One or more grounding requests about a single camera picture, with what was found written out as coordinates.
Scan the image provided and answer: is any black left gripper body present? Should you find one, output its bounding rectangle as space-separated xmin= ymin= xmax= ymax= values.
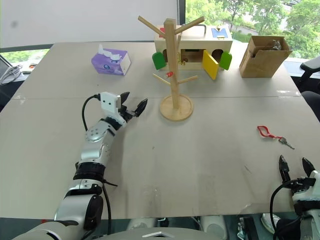
xmin=119 ymin=104 xmax=138 ymax=124

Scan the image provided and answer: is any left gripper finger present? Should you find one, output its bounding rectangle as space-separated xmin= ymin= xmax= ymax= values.
xmin=120 ymin=91 xmax=131 ymax=105
xmin=134 ymin=97 xmax=149 ymax=118

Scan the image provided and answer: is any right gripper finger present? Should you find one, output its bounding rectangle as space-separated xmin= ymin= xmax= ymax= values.
xmin=301 ymin=157 xmax=317 ymax=179
xmin=278 ymin=154 xmax=292 ymax=185

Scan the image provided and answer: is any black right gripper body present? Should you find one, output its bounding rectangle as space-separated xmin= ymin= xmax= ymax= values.
xmin=289 ymin=177 xmax=315 ymax=194

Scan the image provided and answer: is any purple tissue box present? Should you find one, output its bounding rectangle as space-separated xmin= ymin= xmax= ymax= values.
xmin=90 ymin=44 xmax=132 ymax=77

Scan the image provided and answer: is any green arched door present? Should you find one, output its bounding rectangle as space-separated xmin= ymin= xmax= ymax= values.
xmin=151 ymin=51 xmax=167 ymax=71
xmin=219 ymin=50 xmax=233 ymax=72

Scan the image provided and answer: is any wooden peg hanger tree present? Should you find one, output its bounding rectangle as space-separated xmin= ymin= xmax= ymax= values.
xmin=137 ymin=15 xmax=206 ymax=123

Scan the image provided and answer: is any yellow square door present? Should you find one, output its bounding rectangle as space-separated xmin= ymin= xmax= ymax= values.
xmin=201 ymin=49 xmax=220 ymax=81

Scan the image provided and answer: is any wooden latch busy box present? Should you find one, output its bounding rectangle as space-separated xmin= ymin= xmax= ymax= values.
xmin=151 ymin=23 xmax=234 ymax=81

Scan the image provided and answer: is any white rounded shape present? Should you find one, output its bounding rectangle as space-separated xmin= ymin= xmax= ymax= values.
xmin=199 ymin=215 xmax=229 ymax=240

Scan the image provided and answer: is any white roller blind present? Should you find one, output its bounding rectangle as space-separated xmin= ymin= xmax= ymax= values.
xmin=0 ymin=0 xmax=186 ymax=49

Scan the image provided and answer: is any black office chair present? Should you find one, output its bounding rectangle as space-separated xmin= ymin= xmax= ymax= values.
xmin=299 ymin=58 xmax=320 ymax=118

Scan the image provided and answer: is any blue panel with brass latch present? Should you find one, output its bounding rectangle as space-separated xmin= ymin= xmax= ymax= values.
xmin=210 ymin=24 xmax=230 ymax=40

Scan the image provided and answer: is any brown cardboard box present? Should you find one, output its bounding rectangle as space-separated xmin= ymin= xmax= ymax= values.
xmin=238 ymin=35 xmax=294 ymax=79

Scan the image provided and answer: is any clear plastic item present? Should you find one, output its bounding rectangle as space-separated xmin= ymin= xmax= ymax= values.
xmin=270 ymin=38 xmax=283 ymax=51

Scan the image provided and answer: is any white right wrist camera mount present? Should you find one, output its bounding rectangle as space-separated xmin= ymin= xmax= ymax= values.
xmin=291 ymin=169 xmax=320 ymax=204

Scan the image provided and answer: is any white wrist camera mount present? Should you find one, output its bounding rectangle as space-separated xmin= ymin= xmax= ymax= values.
xmin=291 ymin=169 xmax=320 ymax=204
xmin=99 ymin=91 xmax=127 ymax=125

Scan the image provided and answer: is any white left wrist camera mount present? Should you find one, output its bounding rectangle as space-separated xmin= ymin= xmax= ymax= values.
xmin=99 ymin=91 xmax=127 ymax=125

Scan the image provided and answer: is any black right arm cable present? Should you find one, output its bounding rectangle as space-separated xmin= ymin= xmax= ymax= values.
xmin=269 ymin=179 xmax=305 ymax=240

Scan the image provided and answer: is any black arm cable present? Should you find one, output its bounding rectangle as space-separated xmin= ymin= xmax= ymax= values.
xmin=269 ymin=179 xmax=305 ymax=240
xmin=81 ymin=93 xmax=119 ymax=227

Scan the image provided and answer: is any silver key with red strap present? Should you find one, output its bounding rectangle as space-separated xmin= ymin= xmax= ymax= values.
xmin=256 ymin=125 xmax=296 ymax=151

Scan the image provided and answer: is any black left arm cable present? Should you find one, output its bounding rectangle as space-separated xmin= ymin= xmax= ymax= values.
xmin=81 ymin=93 xmax=119 ymax=227

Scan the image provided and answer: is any metal carry handle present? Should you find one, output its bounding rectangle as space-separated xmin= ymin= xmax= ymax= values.
xmin=181 ymin=23 xmax=208 ymax=36

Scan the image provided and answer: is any white cable bundle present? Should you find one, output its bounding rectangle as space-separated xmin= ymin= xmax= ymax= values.
xmin=0 ymin=64 xmax=24 ymax=86

